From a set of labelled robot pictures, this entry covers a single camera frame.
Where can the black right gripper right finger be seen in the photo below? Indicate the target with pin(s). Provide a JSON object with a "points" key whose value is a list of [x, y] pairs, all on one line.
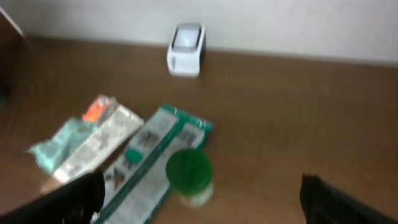
{"points": [[323, 203]]}

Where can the white cream tube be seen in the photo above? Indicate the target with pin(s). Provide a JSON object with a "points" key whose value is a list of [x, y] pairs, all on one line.
{"points": [[96, 148]]}

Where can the green lid glass jar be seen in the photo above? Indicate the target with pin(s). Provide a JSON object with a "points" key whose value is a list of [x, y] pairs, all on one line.
{"points": [[190, 175]]}

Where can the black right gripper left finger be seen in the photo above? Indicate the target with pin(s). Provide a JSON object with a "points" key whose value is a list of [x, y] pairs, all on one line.
{"points": [[75, 202]]}

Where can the orange small box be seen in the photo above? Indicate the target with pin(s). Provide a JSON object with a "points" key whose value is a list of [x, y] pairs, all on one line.
{"points": [[100, 109]]}

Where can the white barcode scanner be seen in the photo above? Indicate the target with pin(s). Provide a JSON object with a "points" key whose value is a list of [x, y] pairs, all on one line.
{"points": [[186, 52]]}

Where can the green wipes packet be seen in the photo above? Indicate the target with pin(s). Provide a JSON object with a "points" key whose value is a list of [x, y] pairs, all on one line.
{"points": [[136, 182]]}

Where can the teal small packet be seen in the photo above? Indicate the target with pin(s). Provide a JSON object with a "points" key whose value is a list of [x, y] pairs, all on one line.
{"points": [[51, 153]]}

